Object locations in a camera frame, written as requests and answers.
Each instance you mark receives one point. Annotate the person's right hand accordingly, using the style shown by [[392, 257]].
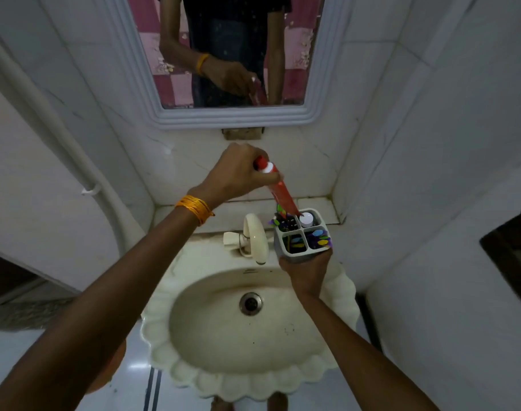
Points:
[[305, 276]]

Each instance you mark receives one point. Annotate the person's left hand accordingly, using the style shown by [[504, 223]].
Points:
[[230, 175]]

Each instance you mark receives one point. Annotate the person's left thumb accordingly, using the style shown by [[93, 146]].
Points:
[[267, 180]]

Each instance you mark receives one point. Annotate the person's right thumb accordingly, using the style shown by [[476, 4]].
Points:
[[282, 264]]

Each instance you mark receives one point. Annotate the red toothpaste tube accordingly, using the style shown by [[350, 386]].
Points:
[[281, 193]]

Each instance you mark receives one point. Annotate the grey four-slot toothbrush holder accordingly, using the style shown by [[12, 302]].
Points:
[[302, 229]]

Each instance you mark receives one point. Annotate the person's left forearm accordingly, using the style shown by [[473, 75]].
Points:
[[97, 303]]

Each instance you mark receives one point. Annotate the person's right forearm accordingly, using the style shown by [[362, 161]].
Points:
[[363, 359]]

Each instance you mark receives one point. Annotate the yellow green toothbrush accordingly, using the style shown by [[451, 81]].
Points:
[[296, 243]]

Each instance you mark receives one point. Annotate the cream plastic tap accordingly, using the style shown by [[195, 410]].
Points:
[[255, 237]]

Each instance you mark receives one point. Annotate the dark bristle toothbrush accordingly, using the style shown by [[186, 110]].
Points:
[[286, 222]]

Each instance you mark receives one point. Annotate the purple toothbrush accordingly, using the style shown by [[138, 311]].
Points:
[[318, 238]]

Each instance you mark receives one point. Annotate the metal sink drain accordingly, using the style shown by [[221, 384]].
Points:
[[251, 304]]

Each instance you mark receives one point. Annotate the white-capped tube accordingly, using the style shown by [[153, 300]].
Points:
[[305, 219]]

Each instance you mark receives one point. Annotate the cream scalloped wash basin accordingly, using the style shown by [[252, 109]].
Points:
[[209, 338]]

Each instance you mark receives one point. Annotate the person's right foot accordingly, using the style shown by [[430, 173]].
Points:
[[277, 402]]

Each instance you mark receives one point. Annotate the person's foot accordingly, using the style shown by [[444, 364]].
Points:
[[222, 405], [277, 402]]

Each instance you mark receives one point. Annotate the person's left foot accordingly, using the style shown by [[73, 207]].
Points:
[[222, 405]]

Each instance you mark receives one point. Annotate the white pipe clip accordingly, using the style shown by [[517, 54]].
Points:
[[90, 190]]

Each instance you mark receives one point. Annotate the white framed wall mirror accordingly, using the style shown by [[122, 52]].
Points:
[[230, 59]]

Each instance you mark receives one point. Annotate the white wall pipe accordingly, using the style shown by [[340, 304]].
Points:
[[59, 136]]

